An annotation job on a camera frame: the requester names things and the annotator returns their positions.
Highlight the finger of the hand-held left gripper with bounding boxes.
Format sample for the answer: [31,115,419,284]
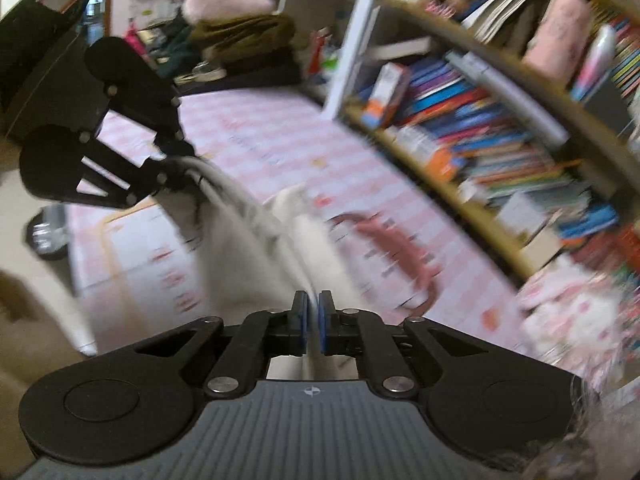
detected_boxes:
[104,66,197,159]
[74,131,182,209]

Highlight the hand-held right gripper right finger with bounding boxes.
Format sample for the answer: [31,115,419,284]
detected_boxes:
[318,290,490,399]

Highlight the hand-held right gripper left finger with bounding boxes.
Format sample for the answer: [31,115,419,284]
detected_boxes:
[132,291,310,400]

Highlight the cream sweatshirt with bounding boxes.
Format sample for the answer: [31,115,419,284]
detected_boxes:
[144,155,366,382]

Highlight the pink red hanger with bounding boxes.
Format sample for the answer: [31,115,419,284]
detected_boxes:
[329,211,442,307]

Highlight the olive green garment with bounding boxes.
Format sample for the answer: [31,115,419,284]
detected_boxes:
[191,13,297,67]

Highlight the pink printed bed sheet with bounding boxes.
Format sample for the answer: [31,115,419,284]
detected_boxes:
[65,85,593,378]

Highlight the wooden bookshelf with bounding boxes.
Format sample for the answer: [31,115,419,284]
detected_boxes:
[300,0,640,291]

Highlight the small orange box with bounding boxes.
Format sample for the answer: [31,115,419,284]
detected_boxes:
[429,149,463,183]

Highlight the white paper box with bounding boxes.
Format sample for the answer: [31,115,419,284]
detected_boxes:
[497,194,547,237]

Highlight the white orange carton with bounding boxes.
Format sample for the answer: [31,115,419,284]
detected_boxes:
[361,61,410,130]

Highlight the cream pen holder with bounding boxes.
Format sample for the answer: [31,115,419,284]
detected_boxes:
[519,229,563,272]

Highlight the row of colourful books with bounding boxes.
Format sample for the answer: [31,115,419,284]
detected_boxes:
[360,10,640,243]

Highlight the white pink plush bunny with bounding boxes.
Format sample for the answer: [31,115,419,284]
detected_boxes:
[517,255,640,388]

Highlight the pink pencil case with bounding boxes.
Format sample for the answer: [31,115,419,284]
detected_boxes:
[521,0,594,87]

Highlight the white shelf post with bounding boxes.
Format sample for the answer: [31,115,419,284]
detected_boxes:
[322,0,393,118]

